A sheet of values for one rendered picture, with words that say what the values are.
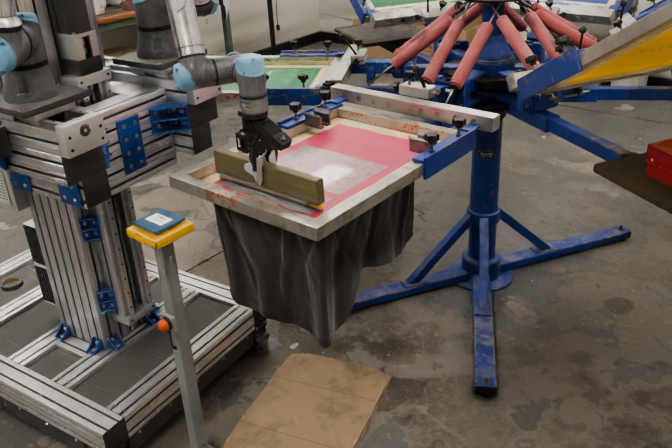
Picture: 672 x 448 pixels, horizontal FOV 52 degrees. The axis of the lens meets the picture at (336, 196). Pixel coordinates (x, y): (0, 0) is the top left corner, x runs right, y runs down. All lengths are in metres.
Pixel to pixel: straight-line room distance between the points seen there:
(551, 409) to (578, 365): 0.29
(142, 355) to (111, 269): 0.36
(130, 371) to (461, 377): 1.23
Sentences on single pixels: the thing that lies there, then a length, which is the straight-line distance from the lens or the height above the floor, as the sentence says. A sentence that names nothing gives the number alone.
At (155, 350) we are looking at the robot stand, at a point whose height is 0.21.
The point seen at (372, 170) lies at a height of 0.96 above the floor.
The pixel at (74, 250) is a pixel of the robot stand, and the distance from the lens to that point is 2.57.
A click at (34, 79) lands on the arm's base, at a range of 2.08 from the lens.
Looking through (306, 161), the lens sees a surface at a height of 0.96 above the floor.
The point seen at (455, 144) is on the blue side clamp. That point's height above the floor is 1.00.
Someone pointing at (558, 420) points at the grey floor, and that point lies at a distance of 2.69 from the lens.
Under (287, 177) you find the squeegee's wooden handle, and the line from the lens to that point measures 1.90.
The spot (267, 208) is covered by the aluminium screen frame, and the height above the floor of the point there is 0.99.
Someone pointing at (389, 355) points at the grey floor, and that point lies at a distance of 2.89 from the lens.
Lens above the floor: 1.81
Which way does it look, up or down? 26 degrees down
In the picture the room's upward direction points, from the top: 3 degrees counter-clockwise
